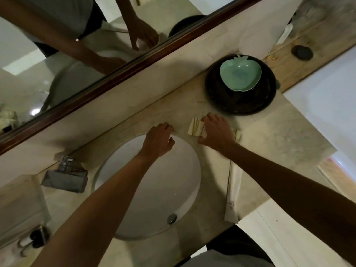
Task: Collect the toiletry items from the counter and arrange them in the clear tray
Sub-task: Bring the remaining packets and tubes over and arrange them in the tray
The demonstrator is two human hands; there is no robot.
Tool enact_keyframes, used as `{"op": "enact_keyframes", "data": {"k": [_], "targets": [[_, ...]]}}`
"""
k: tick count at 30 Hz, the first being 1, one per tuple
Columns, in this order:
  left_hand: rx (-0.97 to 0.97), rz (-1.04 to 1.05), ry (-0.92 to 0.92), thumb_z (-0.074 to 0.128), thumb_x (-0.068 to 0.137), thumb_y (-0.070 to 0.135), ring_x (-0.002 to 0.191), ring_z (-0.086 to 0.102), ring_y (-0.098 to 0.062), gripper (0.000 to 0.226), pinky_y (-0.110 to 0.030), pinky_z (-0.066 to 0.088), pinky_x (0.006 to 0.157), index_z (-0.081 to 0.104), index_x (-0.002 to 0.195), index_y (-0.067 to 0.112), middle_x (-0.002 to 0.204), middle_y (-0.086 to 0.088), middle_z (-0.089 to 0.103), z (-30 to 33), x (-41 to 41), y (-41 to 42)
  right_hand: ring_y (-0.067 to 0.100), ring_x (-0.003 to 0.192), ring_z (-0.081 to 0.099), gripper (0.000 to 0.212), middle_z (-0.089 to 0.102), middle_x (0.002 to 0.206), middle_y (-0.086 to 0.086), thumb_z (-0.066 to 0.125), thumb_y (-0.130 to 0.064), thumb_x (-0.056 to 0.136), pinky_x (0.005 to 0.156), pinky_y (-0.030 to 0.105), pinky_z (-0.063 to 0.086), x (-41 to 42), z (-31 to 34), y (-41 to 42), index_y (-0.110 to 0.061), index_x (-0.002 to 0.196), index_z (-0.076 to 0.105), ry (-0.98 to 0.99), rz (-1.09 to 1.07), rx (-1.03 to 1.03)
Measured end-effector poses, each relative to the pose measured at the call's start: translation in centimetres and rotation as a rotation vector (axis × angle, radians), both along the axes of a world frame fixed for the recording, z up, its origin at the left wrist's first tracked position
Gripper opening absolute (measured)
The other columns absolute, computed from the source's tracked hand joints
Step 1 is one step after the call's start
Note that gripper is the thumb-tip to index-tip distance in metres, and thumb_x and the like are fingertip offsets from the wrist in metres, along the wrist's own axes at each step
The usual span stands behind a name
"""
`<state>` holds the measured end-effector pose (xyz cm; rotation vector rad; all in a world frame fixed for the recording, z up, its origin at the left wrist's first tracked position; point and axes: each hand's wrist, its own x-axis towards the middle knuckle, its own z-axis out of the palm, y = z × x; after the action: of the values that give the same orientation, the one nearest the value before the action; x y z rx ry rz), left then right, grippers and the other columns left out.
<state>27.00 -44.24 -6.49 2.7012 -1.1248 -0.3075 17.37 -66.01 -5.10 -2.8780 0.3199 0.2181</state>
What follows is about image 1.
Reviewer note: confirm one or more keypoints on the white sink basin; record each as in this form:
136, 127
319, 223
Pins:
172, 186

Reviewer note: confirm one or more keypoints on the black round bowl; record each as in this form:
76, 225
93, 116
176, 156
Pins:
239, 102

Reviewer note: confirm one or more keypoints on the chrome square faucet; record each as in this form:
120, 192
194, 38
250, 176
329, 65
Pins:
66, 180

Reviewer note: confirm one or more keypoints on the wooden framed mirror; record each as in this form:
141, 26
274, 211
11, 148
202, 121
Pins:
27, 80

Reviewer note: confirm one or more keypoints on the transparent tray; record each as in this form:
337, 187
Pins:
19, 202

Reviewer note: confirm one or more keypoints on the cream striped square packet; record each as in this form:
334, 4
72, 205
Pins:
237, 134

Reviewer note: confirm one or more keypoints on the small dark toiletry bottle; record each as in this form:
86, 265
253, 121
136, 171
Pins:
26, 251
26, 241

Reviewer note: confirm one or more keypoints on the person's left hand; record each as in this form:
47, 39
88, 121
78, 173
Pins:
157, 141

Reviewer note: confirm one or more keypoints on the dark round stopper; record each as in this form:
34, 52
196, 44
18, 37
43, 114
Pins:
302, 52

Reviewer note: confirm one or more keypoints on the person's right forearm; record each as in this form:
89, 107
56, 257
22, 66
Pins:
300, 191

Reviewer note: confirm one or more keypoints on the brown stone bathtub ledge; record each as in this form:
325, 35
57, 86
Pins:
328, 27

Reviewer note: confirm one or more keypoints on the long white toothbrush packet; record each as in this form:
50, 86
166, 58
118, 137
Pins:
233, 191

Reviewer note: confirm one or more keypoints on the green apple-shaped dish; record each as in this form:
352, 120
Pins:
240, 73

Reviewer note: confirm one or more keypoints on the white hanging towel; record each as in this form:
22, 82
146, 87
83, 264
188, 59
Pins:
264, 27

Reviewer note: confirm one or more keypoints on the white bathtub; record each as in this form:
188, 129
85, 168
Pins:
328, 108

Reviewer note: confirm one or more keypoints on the person's grey shirt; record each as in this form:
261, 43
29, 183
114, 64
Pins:
228, 259

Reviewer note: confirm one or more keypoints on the person's right hand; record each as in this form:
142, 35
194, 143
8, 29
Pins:
219, 133

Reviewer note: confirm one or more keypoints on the white bottle with black cap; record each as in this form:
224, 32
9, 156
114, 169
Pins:
284, 34

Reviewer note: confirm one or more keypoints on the small dark knob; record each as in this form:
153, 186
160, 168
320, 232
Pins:
278, 85

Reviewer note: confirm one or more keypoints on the person's left forearm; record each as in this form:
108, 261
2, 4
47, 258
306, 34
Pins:
91, 214

